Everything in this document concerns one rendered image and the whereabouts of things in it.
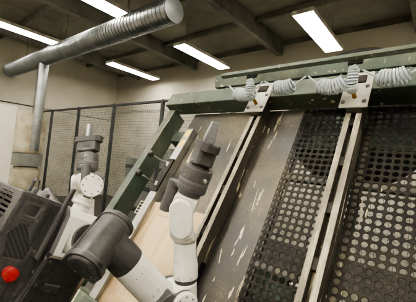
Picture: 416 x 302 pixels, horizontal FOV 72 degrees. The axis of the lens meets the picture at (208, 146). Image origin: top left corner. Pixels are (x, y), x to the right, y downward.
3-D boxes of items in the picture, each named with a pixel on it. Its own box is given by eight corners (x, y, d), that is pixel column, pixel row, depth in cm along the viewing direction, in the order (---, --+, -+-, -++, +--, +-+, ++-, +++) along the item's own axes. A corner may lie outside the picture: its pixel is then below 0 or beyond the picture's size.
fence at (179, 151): (95, 297, 128) (88, 295, 125) (190, 132, 170) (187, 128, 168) (101, 302, 124) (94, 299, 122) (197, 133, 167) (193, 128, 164)
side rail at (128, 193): (78, 282, 147) (61, 275, 141) (178, 121, 197) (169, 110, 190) (85, 286, 144) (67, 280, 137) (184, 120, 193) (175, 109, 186)
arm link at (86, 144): (81, 142, 132) (80, 167, 129) (69, 135, 123) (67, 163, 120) (108, 139, 131) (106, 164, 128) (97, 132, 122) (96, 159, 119)
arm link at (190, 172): (198, 140, 75) (182, 182, 76) (230, 151, 78) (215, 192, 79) (189, 134, 87) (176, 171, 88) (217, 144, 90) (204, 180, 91)
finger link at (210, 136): (220, 124, 82) (213, 144, 83) (210, 120, 82) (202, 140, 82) (221, 124, 81) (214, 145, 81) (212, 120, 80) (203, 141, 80)
